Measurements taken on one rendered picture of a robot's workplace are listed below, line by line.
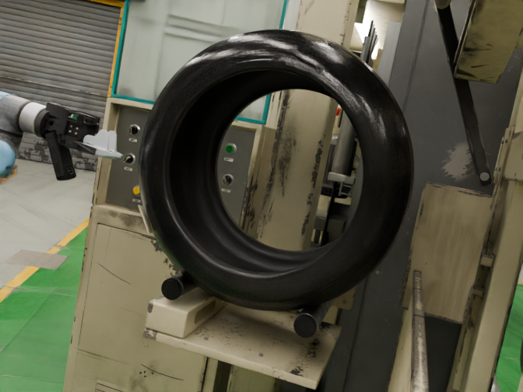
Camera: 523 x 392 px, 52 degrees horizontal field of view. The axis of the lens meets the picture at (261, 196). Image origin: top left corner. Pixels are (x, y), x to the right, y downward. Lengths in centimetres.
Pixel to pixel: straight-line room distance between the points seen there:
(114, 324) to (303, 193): 88
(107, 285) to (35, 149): 889
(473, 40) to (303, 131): 47
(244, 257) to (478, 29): 70
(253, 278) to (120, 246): 92
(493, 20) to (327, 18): 47
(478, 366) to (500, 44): 71
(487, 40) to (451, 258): 48
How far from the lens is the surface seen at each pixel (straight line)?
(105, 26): 1057
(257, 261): 131
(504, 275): 134
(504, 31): 112
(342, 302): 138
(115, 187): 193
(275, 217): 141
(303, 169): 138
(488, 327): 136
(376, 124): 98
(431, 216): 129
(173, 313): 113
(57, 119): 134
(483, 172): 130
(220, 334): 120
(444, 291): 132
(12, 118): 138
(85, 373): 207
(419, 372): 69
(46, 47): 1073
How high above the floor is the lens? 124
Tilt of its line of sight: 6 degrees down
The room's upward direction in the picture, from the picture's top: 11 degrees clockwise
